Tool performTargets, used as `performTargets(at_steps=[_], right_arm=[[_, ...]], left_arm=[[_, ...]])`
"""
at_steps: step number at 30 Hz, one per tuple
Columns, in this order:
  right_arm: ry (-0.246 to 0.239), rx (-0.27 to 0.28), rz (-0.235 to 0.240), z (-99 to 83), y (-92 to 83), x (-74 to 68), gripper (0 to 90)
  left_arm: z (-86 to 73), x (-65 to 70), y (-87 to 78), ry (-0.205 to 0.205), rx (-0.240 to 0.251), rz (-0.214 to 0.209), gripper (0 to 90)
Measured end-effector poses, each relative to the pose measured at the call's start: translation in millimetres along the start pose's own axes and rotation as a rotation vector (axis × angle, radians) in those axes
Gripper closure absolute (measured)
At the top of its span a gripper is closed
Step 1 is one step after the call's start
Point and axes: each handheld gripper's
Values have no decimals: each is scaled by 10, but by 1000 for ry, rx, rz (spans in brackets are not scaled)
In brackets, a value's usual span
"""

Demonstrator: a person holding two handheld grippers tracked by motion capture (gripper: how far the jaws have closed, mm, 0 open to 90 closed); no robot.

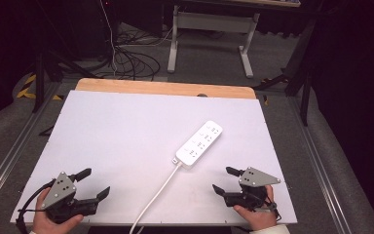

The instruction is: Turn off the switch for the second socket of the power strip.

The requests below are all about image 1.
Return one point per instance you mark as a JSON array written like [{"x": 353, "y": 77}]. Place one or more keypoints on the white sleeve cuff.
[{"x": 271, "y": 229}]

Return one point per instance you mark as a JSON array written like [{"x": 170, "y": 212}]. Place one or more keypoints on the aluminium rail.
[
  {"x": 321, "y": 169},
  {"x": 11, "y": 152}
]

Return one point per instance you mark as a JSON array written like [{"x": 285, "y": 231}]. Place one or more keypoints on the black metal stand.
[
  {"x": 306, "y": 81},
  {"x": 39, "y": 74}
]

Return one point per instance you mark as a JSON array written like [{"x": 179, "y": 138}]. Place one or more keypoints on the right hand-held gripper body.
[{"x": 256, "y": 178}]

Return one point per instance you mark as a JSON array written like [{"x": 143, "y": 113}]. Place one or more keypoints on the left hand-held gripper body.
[{"x": 58, "y": 190}]

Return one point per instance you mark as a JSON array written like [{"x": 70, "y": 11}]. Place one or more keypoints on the white metal desk frame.
[{"x": 212, "y": 21}]

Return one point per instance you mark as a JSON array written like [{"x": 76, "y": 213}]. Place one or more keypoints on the person's right hand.
[{"x": 261, "y": 217}]

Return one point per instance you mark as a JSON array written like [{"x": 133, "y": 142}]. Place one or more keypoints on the white table cover board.
[{"x": 126, "y": 136}]

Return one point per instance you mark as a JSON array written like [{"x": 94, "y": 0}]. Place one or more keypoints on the person's left hand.
[{"x": 44, "y": 224}]

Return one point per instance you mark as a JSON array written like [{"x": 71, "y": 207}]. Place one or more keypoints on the wooden desk top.
[{"x": 272, "y": 3}]

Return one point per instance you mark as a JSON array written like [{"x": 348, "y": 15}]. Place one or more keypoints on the white power strip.
[{"x": 199, "y": 143}]

